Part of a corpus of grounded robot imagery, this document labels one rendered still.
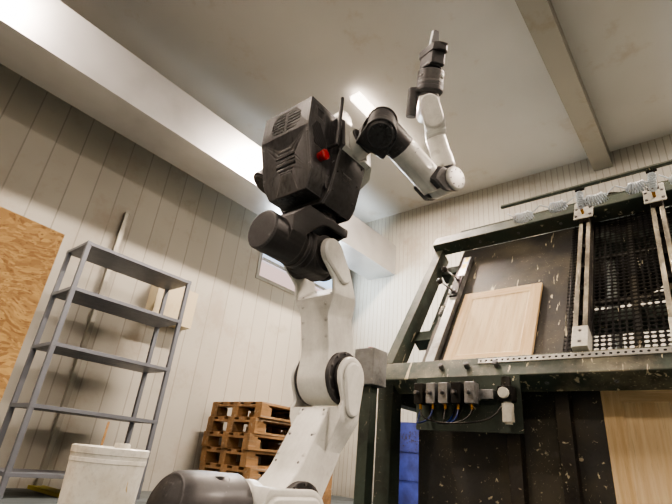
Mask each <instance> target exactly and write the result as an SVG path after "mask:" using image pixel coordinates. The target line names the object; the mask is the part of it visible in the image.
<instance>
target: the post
mask: <svg viewBox="0 0 672 504"><path fill-rule="evenodd" d="M376 404H377V387H373V386H363V392H362V398H361V405H360V411H359V425H358V440H357V456H356V471H355V486H354V502H353V504H371V503H372V483H373V464H374V444H375V424H376Z"/></svg>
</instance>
